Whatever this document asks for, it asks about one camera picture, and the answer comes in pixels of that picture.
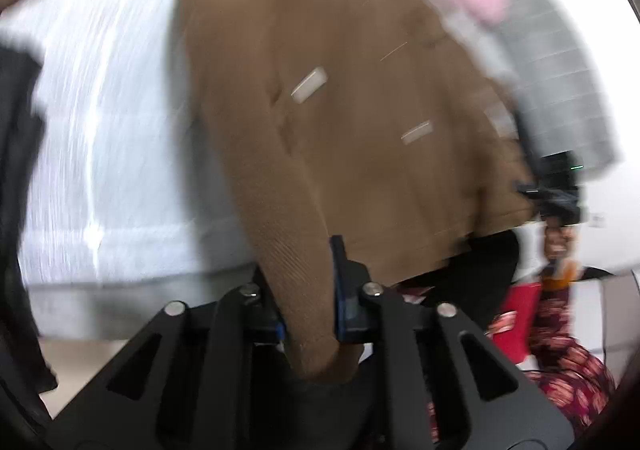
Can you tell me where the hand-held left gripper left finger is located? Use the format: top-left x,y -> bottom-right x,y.
45,280 -> 288,450

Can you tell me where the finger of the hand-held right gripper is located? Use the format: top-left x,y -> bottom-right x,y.
516,184 -> 581,212

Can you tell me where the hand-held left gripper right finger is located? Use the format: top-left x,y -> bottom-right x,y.
329,235 -> 576,450

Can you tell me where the brown coat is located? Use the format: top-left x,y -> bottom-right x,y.
0,0 -> 538,386

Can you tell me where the person's right hand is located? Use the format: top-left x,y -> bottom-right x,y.
542,225 -> 581,276

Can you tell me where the black cloth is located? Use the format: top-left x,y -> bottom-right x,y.
395,230 -> 521,331

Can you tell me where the grey quilted blanket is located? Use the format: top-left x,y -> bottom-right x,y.
480,0 -> 618,171

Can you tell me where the red bag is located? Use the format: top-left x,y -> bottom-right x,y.
487,282 -> 543,366

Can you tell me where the white box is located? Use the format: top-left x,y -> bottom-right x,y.
570,272 -> 640,358

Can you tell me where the dark cloth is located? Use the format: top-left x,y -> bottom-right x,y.
0,45 -> 58,396

